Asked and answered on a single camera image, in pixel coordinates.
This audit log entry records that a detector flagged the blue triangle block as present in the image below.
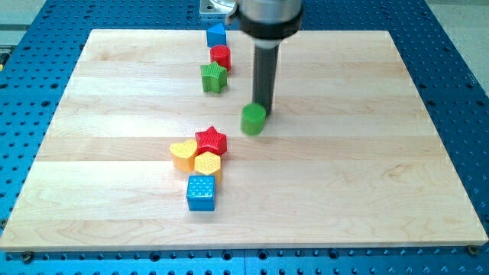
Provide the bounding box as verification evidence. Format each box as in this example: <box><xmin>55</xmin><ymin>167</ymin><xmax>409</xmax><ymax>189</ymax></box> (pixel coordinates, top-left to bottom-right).
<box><xmin>206</xmin><ymin>23</ymin><xmax>227</xmax><ymax>47</ymax></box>

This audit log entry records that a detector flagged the red star block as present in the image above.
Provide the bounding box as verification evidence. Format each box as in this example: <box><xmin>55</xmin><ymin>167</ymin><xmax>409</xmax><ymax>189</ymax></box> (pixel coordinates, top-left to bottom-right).
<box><xmin>195</xmin><ymin>126</ymin><xmax>228</xmax><ymax>156</ymax></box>

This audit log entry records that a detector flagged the green cylinder block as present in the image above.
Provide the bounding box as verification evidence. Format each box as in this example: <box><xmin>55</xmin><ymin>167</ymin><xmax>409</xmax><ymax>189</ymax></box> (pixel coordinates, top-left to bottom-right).
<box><xmin>241</xmin><ymin>103</ymin><xmax>267</xmax><ymax>136</ymax></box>

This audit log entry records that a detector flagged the yellow heart block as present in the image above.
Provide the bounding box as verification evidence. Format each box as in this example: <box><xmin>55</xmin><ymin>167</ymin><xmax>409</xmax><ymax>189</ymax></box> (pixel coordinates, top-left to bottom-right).
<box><xmin>170</xmin><ymin>139</ymin><xmax>197</xmax><ymax>172</ymax></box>

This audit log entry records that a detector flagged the light wooden board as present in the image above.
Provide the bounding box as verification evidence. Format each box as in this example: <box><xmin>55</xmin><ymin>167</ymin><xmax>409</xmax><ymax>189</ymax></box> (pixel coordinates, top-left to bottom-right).
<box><xmin>1</xmin><ymin>29</ymin><xmax>487</xmax><ymax>251</ymax></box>

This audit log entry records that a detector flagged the yellow hexagon block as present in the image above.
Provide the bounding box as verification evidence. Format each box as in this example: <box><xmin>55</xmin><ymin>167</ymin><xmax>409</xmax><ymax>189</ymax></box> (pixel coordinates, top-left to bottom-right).
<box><xmin>194</xmin><ymin>152</ymin><xmax>222</xmax><ymax>183</ymax></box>

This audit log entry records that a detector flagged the silver metal mounting bracket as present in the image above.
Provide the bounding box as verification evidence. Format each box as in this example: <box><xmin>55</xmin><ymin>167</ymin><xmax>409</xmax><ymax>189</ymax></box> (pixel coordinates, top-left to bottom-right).
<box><xmin>199</xmin><ymin>0</ymin><xmax>235</xmax><ymax>15</ymax></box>

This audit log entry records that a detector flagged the blue cube block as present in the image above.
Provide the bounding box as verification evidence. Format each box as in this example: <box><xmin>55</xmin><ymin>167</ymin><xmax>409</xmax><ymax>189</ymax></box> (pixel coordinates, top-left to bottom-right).
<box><xmin>186</xmin><ymin>175</ymin><xmax>215</xmax><ymax>211</ymax></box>

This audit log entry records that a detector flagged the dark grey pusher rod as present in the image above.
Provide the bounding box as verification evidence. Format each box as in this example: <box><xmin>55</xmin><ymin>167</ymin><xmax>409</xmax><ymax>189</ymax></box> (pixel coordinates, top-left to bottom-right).
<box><xmin>252</xmin><ymin>41</ymin><xmax>280</xmax><ymax>116</ymax></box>

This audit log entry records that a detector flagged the green star block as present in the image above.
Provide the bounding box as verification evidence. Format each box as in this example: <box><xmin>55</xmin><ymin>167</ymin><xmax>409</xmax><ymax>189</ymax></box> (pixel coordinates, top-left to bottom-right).
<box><xmin>200</xmin><ymin>61</ymin><xmax>227</xmax><ymax>93</ymax></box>

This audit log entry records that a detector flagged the red cylinder block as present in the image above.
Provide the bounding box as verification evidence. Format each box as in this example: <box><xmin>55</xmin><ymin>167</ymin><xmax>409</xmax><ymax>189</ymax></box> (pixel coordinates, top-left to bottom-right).
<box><xmin>209</xmin><ymin>44</ymin><xmax>232</xmax><ymax>71</ymax></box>

